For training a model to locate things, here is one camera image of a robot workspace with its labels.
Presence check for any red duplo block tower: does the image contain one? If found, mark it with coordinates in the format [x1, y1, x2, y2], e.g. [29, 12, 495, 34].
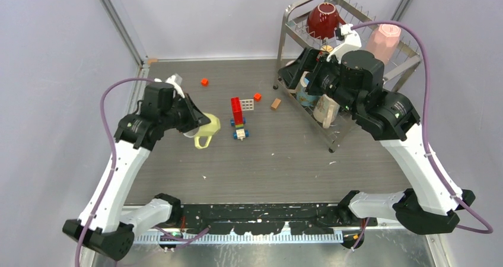
[230, 97, 244, 128]

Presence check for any blue patterned mug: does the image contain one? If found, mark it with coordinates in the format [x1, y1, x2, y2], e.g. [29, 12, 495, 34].
[295, 71, 320, 107]

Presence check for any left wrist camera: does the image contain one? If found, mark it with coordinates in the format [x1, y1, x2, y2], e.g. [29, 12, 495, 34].
[154, 74, 186, 98]

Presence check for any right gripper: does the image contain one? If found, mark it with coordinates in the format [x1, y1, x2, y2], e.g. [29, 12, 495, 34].
[278, 45, 359, 115]

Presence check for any brown wooden block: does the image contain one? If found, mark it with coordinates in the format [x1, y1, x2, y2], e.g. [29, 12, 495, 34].
[270, 98, 282, 110]

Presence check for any dark red cup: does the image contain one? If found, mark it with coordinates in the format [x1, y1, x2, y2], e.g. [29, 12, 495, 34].
[306, 2, 346, 40]

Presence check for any white window grid piece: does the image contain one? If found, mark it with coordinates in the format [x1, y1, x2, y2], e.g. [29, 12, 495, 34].
[240, 99, 254, 111]

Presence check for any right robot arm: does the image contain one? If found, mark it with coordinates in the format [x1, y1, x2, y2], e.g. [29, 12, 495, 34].
[278, 47, 475, 235]

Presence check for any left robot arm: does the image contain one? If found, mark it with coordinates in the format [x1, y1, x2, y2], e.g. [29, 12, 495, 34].
[62, 77, 221, 266]

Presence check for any steel dish rack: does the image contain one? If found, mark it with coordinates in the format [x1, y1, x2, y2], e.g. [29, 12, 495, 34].
[275, 20, 422, 141]

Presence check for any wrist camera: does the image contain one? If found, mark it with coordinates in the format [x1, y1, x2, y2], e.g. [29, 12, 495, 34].
[326, 24, 362, 63]
[154, 74, 186, 98]

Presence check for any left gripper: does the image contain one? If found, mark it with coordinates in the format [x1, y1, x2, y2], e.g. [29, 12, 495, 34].
[161, 92, 210, 133]

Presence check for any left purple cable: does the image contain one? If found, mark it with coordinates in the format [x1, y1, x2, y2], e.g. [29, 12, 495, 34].
[74, 77, 158, 267]

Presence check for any cream floral mug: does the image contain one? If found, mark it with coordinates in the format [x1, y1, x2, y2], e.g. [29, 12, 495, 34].
[313, 94, 340, 129]

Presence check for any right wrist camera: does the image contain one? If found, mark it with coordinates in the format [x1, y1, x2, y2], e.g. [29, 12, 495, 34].
[326, 24, 362, 63]

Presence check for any pale yellow mug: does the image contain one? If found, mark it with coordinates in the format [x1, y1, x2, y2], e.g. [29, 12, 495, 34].
[183, 112, 221, 150]

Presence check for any small yellow cup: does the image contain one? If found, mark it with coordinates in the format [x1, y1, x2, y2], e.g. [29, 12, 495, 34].
[320, 44, 333, 53]

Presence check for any pink faceted mug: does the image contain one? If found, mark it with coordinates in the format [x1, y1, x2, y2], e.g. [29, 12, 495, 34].
[365, 24, 402, 65]

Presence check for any orange cube near grid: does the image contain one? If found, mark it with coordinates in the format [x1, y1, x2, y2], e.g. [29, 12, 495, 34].
[253, 93, 262, 102]

